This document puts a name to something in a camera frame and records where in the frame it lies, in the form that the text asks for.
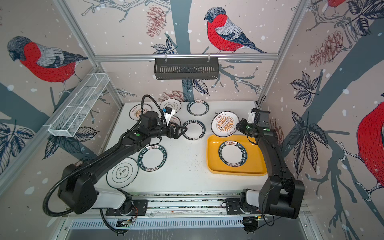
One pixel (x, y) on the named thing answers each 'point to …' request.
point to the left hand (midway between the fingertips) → (181, 126)
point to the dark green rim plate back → (198, 107)
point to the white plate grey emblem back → (171, 103)
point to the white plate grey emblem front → (122, 173)
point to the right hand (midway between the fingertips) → (236, 125)
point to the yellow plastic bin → (255, 165)
